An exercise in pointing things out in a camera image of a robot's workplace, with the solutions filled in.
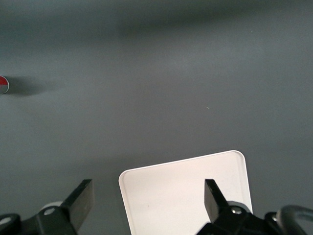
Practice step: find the red aluminium coke bottle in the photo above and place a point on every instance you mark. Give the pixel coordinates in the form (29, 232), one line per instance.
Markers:
(3, 84)

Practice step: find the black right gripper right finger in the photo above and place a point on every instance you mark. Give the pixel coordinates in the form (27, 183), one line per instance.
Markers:
(215, 203)

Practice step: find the white rectangular tray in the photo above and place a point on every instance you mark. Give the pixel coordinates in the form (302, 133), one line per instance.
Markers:
(171, 195)

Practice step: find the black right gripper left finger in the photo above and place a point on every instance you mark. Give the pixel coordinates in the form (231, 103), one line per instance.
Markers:
(78, 203)

